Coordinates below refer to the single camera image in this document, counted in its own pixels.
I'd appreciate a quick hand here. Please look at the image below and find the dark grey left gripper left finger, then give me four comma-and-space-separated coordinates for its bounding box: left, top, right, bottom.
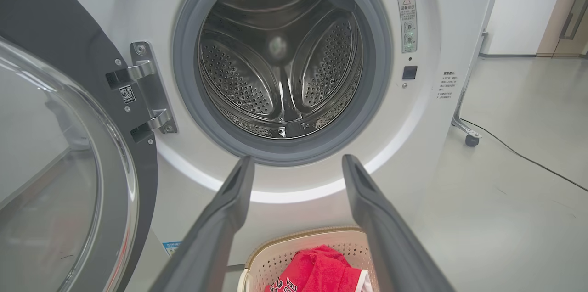
149, 155, 255, 292

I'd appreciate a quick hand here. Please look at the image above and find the grey warning sticker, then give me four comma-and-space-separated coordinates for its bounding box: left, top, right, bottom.
397, 0, 418, 54

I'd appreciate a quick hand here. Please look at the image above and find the small white QR sticker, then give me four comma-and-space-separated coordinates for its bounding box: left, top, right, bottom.
119, 84, 136, 105

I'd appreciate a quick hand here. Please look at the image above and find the silver metal door hinge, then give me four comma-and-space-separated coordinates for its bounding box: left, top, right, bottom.
106, 41, 179, 144

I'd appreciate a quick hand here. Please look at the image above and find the cream perforated laundry basket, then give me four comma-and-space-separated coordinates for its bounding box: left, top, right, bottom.
237, 226, 383, 292

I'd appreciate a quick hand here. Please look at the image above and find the metal leg with caster wheel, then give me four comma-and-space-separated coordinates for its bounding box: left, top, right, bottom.
451, 30, 489, 147

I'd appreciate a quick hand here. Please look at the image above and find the thin black floor cable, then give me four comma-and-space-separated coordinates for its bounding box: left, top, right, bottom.
460, 118, 588, 193

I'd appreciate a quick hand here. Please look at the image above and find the red and white garment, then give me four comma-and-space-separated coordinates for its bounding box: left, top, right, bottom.
264, 244, 372, 292

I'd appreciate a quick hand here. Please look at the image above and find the white front-load washing machine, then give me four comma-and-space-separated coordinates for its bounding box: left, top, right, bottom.
37, 0, 511, 292

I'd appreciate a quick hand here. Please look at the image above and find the wooden door with handle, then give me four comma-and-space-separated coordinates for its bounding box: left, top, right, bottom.
536, 0, 588, 60

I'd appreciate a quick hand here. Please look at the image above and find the round black glass washer door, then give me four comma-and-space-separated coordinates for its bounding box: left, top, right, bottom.
0, 0, 159, 292

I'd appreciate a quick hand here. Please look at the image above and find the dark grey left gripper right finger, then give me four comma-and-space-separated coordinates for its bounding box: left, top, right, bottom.
342, 154, 455, 292

